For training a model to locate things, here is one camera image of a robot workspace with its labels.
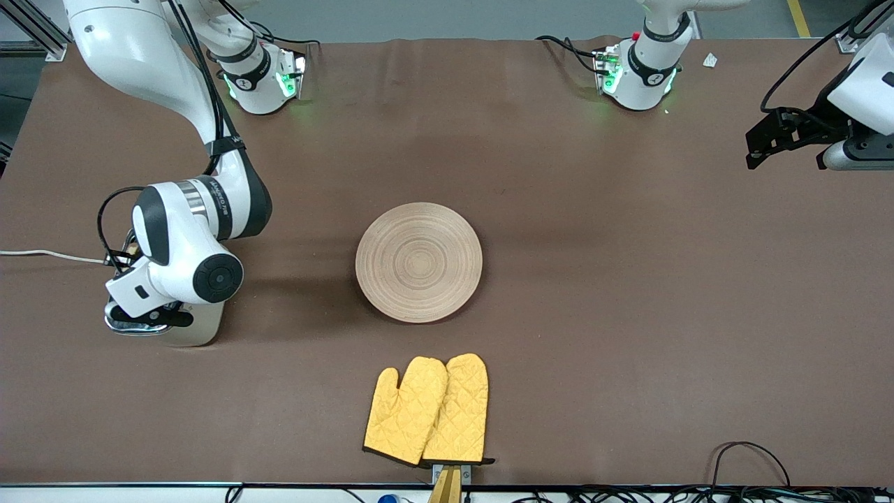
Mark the small metal bracket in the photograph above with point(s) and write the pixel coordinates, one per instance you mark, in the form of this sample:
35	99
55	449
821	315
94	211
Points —
465	472

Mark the chrome and beige two-slot toaster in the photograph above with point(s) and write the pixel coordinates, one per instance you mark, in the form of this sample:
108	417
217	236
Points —
202	328

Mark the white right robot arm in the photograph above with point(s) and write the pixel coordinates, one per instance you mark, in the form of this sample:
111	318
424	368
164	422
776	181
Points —
181	237

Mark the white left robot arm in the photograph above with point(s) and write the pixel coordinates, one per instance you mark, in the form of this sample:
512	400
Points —
873	91

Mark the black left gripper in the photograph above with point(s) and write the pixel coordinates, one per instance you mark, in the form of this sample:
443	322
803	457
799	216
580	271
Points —
818	123

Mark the round wooden plate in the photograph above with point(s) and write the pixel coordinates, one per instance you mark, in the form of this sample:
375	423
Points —
419	262

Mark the white paper scrap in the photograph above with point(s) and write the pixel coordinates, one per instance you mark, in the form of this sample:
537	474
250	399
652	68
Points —
709	60

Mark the aluminium frame profile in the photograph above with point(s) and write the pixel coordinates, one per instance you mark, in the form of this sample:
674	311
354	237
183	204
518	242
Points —
42	38

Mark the blue round cap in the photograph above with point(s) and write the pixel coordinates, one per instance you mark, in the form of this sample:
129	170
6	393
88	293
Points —
389	499

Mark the yellow quilted oven mitt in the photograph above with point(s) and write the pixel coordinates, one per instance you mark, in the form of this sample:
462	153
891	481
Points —
461	412
401	412

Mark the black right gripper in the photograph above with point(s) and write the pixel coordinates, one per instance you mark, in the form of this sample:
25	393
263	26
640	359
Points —
122	264

